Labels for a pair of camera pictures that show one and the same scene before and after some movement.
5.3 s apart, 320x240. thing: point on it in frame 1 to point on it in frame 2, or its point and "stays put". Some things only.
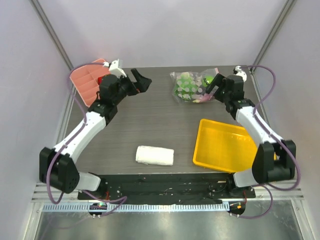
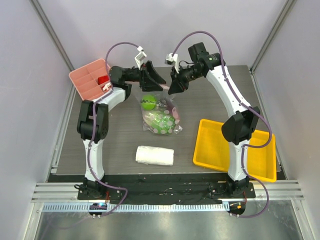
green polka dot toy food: [186, 86] to [162, 122]
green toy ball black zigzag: [207, 80] to [148, 102]
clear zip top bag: [191, 87] to [160, 112]
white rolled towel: [150, 155] stays put
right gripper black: [219, 86] to [180, 79]
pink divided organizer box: [85, 80] stays put
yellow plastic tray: [226, 147] stays put
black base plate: [177, 188] stays put
